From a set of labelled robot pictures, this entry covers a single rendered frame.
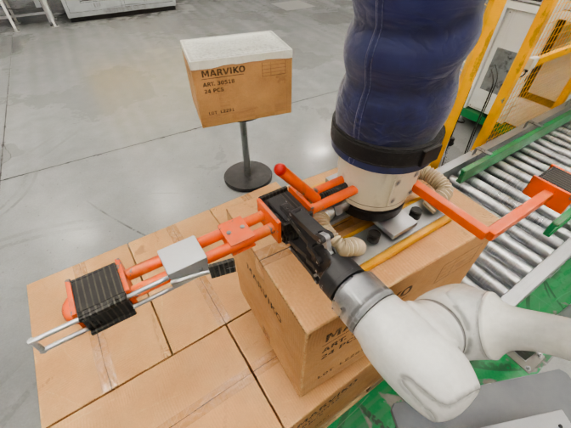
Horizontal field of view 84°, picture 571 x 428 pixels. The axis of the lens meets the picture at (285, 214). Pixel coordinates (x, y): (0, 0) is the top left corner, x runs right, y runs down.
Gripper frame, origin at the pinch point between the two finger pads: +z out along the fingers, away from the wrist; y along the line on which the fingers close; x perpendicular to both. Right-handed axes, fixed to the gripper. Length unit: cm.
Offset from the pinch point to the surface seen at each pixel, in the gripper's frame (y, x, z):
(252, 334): 65, -7, 11
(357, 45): -29.0, 15.5, 1.2
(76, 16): 107, 27, 736
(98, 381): 65, -56, 24
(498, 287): 65, 85, -27
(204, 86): 31, 37, 140
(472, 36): -31.2, 26.7, -10.8
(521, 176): 66, 165, 7
